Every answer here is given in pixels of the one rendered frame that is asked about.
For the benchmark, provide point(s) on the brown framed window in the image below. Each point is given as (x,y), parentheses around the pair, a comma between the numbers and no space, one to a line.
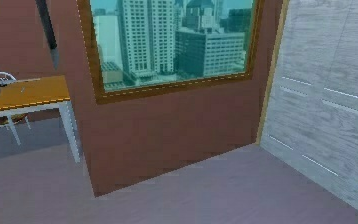
(173,43)

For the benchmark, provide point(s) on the grey wooden room door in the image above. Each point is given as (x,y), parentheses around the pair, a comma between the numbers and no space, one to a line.
(320,100)

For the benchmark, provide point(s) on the orange top white leg table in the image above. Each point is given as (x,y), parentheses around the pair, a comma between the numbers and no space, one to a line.
(30,93)

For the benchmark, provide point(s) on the dark grey hanging pole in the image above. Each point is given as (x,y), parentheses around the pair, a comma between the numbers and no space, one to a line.
(48,30)

